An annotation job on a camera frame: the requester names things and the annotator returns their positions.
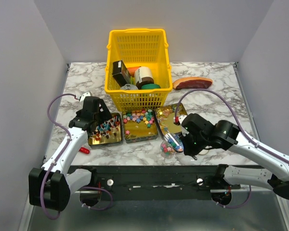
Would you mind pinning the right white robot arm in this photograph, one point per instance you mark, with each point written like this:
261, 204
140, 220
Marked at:
199, 134

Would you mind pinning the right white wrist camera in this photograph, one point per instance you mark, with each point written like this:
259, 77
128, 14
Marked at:
179, 120

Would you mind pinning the yellow plastic basket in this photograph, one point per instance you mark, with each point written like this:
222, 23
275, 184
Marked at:
139, 47

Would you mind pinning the gold jar lid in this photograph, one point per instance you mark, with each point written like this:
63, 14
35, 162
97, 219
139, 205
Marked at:
204, 151

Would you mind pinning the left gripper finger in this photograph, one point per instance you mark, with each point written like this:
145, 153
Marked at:
104, 112
91, 128

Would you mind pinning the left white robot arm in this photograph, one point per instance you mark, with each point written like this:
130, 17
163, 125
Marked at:
51, 186

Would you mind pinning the orange carrot toy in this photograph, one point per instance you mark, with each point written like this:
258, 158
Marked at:
132, 70

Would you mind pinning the red small object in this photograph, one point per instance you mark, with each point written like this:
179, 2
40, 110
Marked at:
84, 150

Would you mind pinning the black box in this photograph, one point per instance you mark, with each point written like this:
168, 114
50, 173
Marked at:
120, 73

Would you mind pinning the black base frame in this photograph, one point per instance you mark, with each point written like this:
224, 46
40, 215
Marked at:
124, 183

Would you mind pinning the clear plastic jar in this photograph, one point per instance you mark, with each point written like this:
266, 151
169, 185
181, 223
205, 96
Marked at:
166, 150

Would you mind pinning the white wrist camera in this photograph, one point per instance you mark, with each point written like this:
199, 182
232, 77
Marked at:
179, 120
84, 95

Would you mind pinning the gold candy tin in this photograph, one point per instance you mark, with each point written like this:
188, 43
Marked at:
139, 125
109, 133
164, 117

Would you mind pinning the toy meat slice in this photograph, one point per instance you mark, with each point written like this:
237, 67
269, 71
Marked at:
192, 83

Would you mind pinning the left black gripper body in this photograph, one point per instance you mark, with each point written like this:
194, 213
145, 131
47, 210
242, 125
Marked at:
78, 112

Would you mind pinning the white brown jar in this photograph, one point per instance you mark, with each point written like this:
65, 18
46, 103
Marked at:
143, 76

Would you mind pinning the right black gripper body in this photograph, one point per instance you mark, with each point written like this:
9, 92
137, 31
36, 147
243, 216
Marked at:
196, 144

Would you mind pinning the metal candy scoop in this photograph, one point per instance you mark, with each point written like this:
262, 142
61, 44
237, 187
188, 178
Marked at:
174, 141

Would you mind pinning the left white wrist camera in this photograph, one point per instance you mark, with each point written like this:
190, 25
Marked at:
84, 95

